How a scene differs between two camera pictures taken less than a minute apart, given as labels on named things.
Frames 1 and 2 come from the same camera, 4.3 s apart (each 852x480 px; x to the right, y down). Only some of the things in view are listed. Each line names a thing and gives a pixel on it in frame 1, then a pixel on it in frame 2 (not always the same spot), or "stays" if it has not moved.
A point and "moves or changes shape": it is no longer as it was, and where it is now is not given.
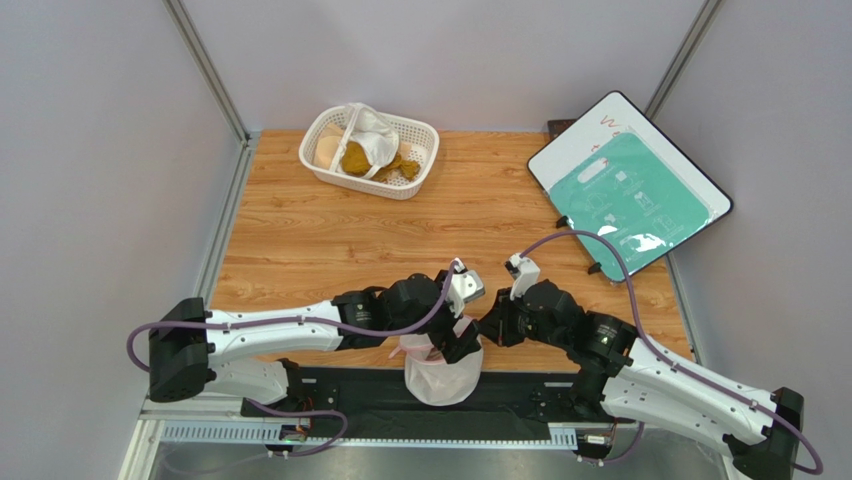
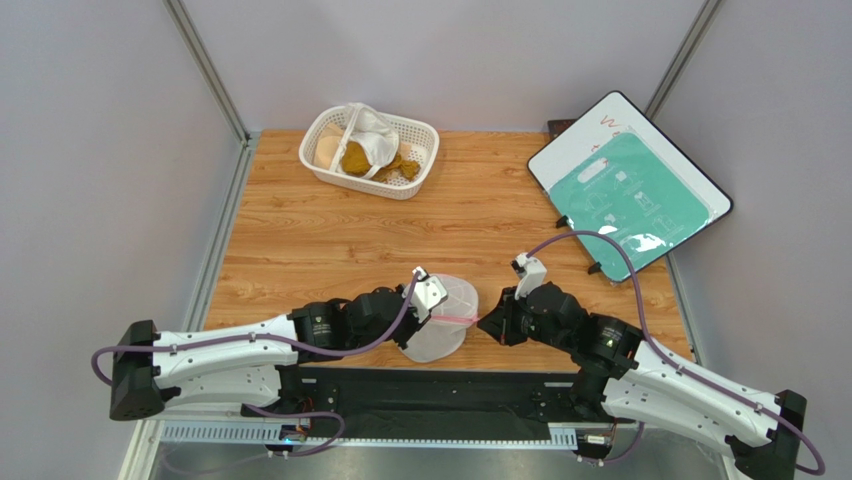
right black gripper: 501,319 stays
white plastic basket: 424,141 stays
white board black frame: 614,173 stays
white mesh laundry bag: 429,377 moves or changes shape
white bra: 372,133 stays
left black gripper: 455,347 → 413,325
